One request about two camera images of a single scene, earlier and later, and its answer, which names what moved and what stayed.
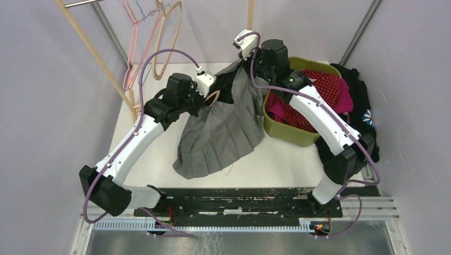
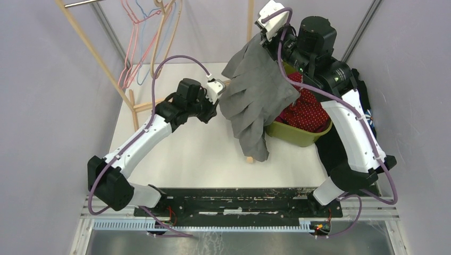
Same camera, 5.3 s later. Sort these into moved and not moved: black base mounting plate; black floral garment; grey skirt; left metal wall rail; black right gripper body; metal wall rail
Moved: grey skirt; black right gripper body
Not moved: left metal wall rail; metal wall rail; black base mounting plate; black floral garment
